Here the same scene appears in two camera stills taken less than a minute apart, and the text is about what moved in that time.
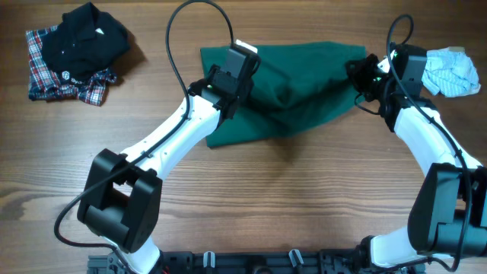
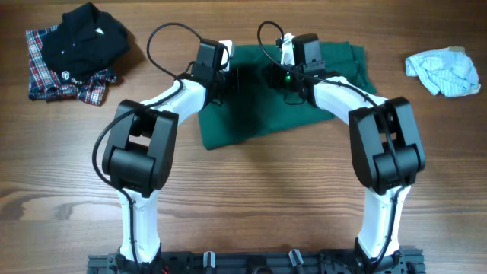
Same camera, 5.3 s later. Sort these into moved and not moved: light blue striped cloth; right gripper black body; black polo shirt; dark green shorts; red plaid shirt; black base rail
Moved: right gripper black body; dark green shorts
Not moved: black polo shirt; black base rail; red plaid shirt; light blue striped cloth
